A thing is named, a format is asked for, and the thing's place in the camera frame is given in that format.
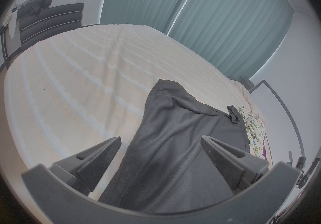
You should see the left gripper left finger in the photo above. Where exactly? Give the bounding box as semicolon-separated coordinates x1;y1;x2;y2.
51;136;122;192

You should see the white cloth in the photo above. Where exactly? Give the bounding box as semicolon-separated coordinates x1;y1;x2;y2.
2;8;21;40

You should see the pale pink pillow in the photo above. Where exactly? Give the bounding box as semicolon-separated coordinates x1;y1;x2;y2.
230;80;264;121

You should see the black T-shirt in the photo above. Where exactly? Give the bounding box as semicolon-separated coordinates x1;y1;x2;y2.
98;79;252;215

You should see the dark grey garment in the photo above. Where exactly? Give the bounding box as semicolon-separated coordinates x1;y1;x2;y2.
29;0;54;14

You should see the black chest of drawers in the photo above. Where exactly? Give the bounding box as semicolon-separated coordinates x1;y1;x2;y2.
19;3;85;46

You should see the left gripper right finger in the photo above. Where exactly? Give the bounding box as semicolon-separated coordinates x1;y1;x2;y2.
201;135;270;196

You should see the bed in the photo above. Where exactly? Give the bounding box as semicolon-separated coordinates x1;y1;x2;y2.
4;24;305;201

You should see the white printed pyjama top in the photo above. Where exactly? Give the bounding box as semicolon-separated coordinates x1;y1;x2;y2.
238;105;267;157

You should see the grey bedside table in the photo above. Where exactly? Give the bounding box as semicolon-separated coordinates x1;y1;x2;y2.
228;75;254;88

